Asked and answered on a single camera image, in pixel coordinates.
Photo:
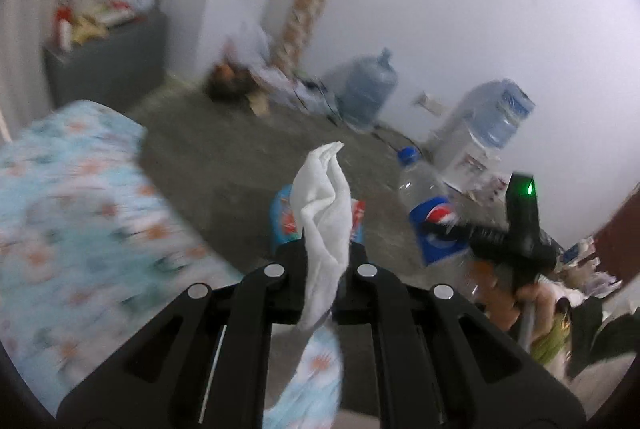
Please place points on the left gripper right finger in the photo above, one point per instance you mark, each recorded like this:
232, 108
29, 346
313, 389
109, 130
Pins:
414, 358

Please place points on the white cloth rag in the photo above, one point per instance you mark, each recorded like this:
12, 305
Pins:
322, 207

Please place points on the patterned rolled mat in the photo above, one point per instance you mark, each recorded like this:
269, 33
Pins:
296, 34

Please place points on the red thermos bottle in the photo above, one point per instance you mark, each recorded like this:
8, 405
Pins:
63, 17

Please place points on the blue mesh trash basket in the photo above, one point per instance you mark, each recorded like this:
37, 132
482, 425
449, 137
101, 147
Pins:
282, 221

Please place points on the person right hand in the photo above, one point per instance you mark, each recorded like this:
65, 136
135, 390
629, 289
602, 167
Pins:
502, 306

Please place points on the Pepsi plastic bottle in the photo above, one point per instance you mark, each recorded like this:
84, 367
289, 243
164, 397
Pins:
424, 196

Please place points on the wall power socket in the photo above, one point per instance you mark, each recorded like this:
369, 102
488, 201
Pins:
430, 104

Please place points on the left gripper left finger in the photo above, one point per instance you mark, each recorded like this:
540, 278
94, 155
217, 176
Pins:
202, 362

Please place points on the water jug on dispenser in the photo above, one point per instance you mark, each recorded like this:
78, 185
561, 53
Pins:
495, 111

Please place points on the red white snack bag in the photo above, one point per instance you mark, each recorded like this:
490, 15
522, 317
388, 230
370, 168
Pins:
358, 209

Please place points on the grey bedside cabinet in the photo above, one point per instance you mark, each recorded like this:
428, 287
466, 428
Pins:
117, 71

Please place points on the dark box on floor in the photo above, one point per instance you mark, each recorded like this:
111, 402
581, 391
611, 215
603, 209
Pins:
229, 83

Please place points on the green fuzzy sleeve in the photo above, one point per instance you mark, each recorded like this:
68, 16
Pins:
547, 347

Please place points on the large water jug on floor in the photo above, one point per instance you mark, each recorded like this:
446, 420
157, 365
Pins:
370, 82

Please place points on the white plastic bag by wall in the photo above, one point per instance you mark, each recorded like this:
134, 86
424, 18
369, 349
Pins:
247, 46

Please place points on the floral blue bed quilt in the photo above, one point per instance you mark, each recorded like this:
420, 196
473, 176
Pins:
90, 253

